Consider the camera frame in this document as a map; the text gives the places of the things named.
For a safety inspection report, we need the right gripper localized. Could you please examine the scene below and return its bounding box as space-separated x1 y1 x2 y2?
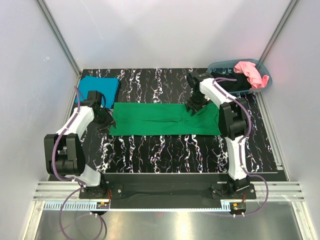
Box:
184 91 210 118

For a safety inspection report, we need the green t-shirt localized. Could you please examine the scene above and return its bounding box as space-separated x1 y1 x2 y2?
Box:
109 102 221 136

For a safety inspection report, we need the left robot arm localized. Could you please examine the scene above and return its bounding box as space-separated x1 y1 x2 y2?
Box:
44 90 116 198

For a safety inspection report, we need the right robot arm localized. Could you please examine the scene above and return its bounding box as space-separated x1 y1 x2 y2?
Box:
185 71 252 199

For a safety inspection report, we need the folded blue t-shirt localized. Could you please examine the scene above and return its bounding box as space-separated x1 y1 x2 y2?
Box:
78 75 121 109

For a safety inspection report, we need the black t-shirt in basket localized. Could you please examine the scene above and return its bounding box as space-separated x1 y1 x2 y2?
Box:
211 72 252 92

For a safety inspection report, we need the blue plastic basket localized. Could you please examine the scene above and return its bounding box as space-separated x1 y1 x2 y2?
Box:
207 58 273 95

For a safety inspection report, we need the pink t-shirt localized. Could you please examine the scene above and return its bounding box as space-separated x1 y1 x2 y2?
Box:
233 61 270 89

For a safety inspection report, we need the slotted cable duct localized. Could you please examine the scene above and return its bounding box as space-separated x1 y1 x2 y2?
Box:
44 199 231 213

